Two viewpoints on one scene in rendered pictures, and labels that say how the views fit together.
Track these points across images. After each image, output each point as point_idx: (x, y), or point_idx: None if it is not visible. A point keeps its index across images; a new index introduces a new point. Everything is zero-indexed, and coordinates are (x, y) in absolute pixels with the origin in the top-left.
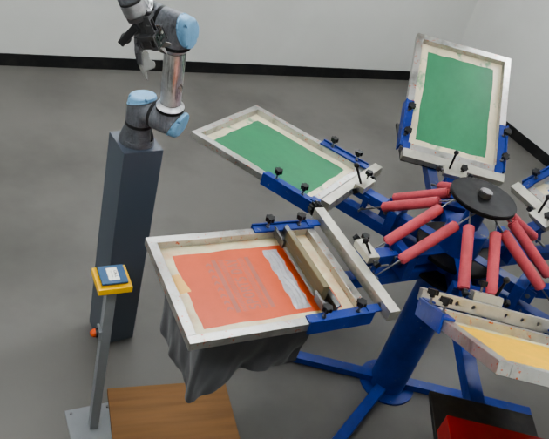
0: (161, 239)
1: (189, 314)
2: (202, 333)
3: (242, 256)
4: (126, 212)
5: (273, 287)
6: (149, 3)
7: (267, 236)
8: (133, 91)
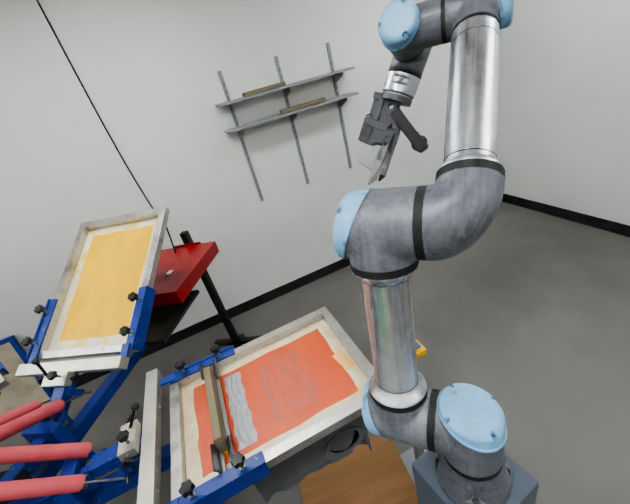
0: None
1: (329, 335)
2: (318, 325)
3: (282, 420)
4: None
5: (255, 388)
6: (443, 163)
7: None
8: (496, 413)
